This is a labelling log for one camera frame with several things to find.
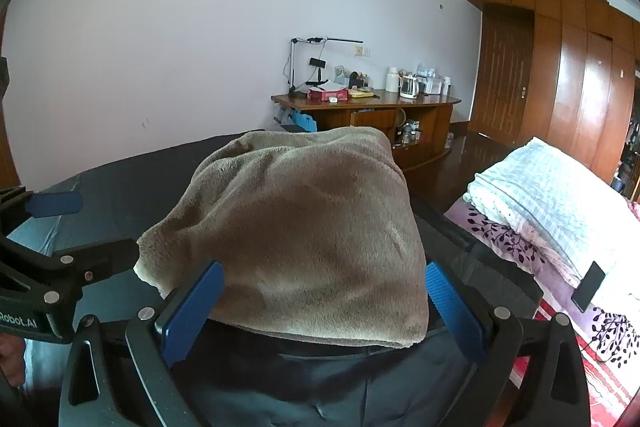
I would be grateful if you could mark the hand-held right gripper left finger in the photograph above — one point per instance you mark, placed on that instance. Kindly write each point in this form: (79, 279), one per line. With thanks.
(192, 312)

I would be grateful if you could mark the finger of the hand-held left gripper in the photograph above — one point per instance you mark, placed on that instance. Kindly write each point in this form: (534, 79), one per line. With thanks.
(55, 204)
(100, 259)

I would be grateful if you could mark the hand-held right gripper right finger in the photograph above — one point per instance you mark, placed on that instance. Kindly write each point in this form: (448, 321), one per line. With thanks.
(452, 312)

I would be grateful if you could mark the brown fleece garment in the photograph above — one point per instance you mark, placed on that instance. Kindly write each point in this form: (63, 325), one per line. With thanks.
(300, 217)

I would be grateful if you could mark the person's left hand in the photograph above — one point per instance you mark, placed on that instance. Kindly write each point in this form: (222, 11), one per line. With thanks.
(11, 357)

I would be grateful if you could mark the purple floral bed sheet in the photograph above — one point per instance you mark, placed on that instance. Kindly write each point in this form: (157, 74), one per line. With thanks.
(500, 242)

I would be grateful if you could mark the black phone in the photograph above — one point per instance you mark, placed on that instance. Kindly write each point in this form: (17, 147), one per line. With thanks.
(589, 287)

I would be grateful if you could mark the white quilt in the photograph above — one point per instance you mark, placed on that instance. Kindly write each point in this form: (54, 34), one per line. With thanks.
(540, 197)

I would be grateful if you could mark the red striped blanket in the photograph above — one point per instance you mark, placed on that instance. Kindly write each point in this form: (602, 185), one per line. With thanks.
(605, 387)

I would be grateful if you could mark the group of small bottles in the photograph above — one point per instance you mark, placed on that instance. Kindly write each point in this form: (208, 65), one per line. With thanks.
(407, 134)

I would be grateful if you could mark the wooden desk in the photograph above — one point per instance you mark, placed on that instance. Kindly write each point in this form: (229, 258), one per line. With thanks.
(340, 117)

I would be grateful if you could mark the white plastic container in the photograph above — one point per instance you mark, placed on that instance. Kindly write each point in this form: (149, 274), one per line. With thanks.
(435, 87)

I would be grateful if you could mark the yellow packet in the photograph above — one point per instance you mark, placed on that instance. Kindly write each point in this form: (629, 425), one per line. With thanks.
(361, 94)

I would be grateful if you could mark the white thermos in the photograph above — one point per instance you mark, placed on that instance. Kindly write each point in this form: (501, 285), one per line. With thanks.
(392, 81)

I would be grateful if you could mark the wooden wardrobe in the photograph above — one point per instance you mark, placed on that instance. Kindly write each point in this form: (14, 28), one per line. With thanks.
(575, 107)

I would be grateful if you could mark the wooden door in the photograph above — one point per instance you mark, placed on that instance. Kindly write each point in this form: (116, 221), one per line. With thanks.
(500, 77)

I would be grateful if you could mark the red box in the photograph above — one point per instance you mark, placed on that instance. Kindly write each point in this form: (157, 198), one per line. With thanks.
(327, 96)

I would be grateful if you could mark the light blue box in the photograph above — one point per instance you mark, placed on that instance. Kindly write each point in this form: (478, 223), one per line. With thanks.
(340, 76)

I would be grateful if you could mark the black phone stand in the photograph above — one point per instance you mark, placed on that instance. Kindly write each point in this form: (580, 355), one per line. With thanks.
(317, 63)

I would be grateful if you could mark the desk lamp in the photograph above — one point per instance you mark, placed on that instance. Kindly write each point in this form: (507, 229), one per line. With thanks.
(320, 39)

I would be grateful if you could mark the wooden wall panel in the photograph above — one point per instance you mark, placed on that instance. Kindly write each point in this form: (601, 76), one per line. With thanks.
(7, 157)

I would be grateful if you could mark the wall socket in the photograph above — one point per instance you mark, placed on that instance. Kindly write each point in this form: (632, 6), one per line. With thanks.
(363, 51)

